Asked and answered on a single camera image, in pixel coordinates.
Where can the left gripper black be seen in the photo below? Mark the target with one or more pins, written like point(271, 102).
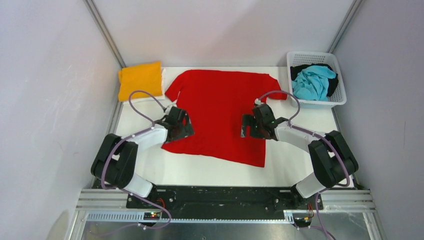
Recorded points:
point(187, 131)

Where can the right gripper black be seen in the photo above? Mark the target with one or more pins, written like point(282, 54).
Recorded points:
point(250, 120)

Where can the red t-shirt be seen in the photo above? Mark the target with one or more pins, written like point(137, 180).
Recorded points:
point(216, 102)

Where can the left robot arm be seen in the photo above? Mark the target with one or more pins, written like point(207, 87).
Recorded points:
point(115, 161)

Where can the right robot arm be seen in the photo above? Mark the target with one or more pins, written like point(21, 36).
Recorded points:
point(331, 158)

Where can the folded white t-shirt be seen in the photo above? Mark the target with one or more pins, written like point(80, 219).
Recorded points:
point(143, 96)

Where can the folded orange t-shirt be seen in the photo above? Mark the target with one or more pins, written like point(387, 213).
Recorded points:
point(143, 77)

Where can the light blue t-shirt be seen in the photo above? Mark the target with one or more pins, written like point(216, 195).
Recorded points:
point(313, 82)

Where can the black t-shirt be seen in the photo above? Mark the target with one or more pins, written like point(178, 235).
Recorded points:
point(333, 84)

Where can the white plastic basket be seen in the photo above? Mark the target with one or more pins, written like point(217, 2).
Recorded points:
point(298, 60)

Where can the left controller board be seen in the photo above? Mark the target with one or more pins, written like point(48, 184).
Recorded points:
point(151, 216)

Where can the controller board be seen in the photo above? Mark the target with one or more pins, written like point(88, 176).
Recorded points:
point(151, 216)
point(302, 222)

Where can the right controller board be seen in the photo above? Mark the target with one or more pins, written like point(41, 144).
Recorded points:
point(302, 222)

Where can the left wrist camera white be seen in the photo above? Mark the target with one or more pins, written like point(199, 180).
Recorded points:
point(168, 108)

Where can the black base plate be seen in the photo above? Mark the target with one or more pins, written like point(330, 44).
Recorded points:
point(230, 202)

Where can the aluminium frame rail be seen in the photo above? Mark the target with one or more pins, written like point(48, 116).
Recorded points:
point(333, 201)

